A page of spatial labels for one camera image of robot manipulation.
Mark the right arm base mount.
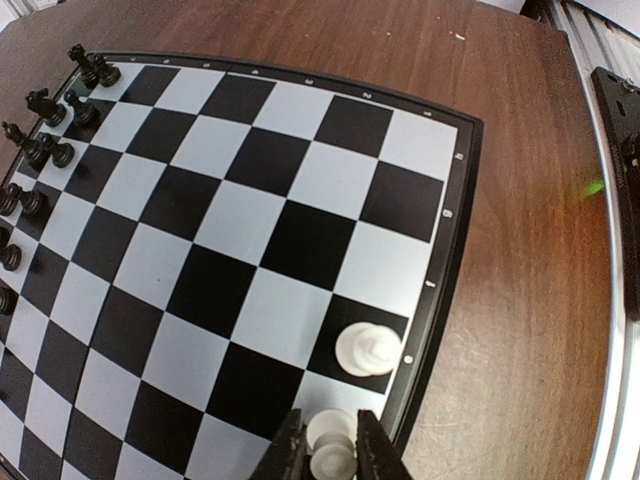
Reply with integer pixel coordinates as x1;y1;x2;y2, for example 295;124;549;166
591;67;639;322

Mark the black white chess board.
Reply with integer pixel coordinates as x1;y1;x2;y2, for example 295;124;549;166
1;54;482;479

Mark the front aluminium rail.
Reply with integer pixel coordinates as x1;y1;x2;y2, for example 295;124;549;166
549;1;639;479

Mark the row of black chess pieces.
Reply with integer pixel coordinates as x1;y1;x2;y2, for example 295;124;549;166
0;43;122;316

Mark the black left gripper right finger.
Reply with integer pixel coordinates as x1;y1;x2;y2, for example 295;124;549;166
356;410;412;480

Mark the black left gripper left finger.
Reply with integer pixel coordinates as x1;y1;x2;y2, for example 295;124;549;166
252;408;306;480

